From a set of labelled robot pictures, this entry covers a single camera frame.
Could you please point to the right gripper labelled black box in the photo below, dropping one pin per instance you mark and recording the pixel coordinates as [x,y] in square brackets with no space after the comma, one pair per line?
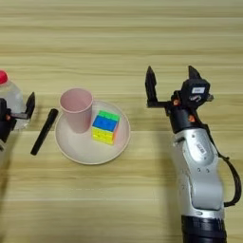
[195,89]

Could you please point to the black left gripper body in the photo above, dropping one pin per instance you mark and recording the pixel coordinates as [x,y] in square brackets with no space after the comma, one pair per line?
[4,123]

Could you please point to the cream round plate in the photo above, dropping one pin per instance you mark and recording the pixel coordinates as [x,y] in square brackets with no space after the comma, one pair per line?
[82,148]

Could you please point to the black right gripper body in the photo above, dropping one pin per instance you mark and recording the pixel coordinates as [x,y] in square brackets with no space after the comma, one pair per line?
[183,117]

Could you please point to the colourful puzzle cube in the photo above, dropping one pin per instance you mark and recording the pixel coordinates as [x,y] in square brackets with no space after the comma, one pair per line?
[104,126]

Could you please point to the pink plastic cup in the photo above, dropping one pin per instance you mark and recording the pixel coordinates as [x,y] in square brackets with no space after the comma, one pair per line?
[77,110]

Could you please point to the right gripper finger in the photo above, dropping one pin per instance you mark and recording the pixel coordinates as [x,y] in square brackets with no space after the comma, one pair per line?
[193,73]
[151,87]

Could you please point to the clear red-capped water bottle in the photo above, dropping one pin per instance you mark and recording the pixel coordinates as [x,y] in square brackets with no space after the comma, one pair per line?
[14,96]

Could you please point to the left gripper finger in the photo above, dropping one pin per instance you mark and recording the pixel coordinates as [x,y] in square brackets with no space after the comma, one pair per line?
[30,104]

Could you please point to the black marker pen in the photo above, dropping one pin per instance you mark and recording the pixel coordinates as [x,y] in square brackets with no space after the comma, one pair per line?
[44,132]

